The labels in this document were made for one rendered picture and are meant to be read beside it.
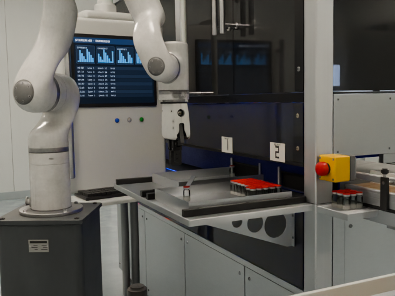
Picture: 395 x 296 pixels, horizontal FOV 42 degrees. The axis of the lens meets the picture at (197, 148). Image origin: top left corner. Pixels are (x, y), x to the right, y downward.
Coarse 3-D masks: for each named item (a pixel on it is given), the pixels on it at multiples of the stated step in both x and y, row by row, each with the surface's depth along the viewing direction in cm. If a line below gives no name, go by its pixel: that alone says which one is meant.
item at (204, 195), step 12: (156, 192) 162; (168, 192) 165; (180, 192) 167; (192, 192) 169; (204, 192) 171; (216, 192) 173; (228, 192) 173; (288, 192) 154; (168, 204) 154; (180, 204) 145; (192, 204) 141; (204, 204) 142; (216, 204) 144
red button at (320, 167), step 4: (316, 164) 144; (320, 164) 142; (324, 164) 142; (316, 168) 144; (320, 168) 142; (324, 168) 142; (328, 168) 142; (316, 172) 144; (320, 172) 142; (324, 172) 142
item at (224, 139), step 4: (224, 140) 199; (228, 140) 196; (224, 144) 199; (228, 144) 196; (232, 144) 194; (224, 148) 199; (228, 148) 196; (232, 148) 194; (228, 152) 197; (232, 152) 194
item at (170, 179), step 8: (216, 168) 211; (224, 168) 212; (152, 176) 199; (160, 176) 191; (168, 176) 202; (176, 176) 203; (184, 176) 205; (200, 176) 208; (208, 176) 209; (216, 176) 210; (224, 176) 209; (240, 176) 186; (248, 176) 187; (256, 176) 189; (160, 184) 191; (168, 184) 184; (176, 184) 177; (184, 184) 177; (192, 184) 178
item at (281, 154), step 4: (272, 144) 169; (276, 144) 167; (280, 144) 165; (284, 144) 163; (272, 148) 169; (276, 148) 167; (280, 148) 165; (284, 148) 163; (272, 152) 169; (280, 152) 165; (284, 152) 163; (272, 156) 169; (280, 156) 165; (284, 156) 163; (276, 160) 167; (280, 160) 165; (284, 160) 163
